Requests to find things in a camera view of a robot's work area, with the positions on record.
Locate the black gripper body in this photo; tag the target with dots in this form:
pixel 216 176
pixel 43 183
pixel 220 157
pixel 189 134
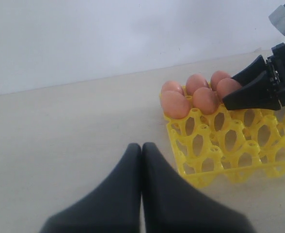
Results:
pixel 276 72

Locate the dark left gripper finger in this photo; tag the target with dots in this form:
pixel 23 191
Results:
pixel 172 205
pixel 112 207

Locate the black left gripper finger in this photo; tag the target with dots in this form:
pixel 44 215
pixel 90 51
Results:
pixel 253 70
pixel 260 93

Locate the brown egg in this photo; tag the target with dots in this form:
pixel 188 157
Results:
pixel 172 86
pixel 174 104
pixel 205 100
pixel 217 77
pixel 195 82
pixel 227 86

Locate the yellow plastic egg tray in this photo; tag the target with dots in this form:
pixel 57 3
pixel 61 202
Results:
pixel 235 144

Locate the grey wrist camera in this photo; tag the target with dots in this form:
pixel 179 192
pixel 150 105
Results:
pixel 283 21

